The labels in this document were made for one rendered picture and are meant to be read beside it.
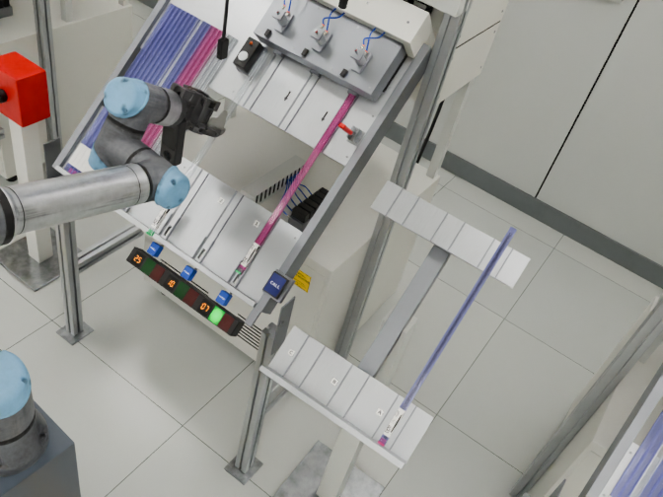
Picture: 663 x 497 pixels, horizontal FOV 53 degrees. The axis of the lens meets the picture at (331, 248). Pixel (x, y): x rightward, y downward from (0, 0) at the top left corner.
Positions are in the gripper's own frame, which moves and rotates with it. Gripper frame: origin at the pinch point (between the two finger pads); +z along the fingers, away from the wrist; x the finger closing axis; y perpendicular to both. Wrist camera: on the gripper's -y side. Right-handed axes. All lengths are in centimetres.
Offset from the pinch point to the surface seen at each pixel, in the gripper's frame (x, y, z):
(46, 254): 72, -80, 48
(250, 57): 3.9, 17.9, 6.0
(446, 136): -30, 23, 73
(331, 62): -15.6, 25.7, 6.5
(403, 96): -31.9, 26.6, 13.8
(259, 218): -18.8, -13.0, 2.6
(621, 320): -110, -10, 171
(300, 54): -7.8, 24.0, 6.1
